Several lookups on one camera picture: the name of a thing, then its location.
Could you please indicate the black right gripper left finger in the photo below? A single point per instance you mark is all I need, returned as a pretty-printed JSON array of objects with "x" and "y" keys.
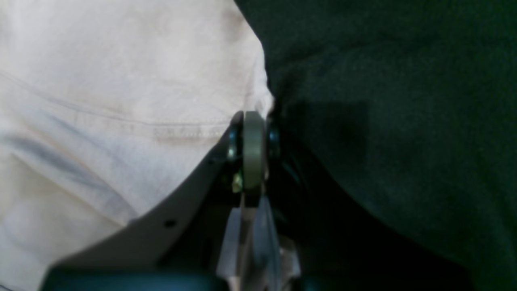
[{"x": 175, "y": 246}]

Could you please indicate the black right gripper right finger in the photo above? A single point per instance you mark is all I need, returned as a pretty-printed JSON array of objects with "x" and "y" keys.
[{"x": 309, "y": 235}]

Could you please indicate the pale pink T-shirt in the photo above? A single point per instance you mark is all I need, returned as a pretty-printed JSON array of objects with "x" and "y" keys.
[{"x": 106, "y": 107}]

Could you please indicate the black table cloth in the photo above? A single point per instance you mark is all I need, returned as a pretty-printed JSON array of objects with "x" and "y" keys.
[{"x": 411, "y": 107}]

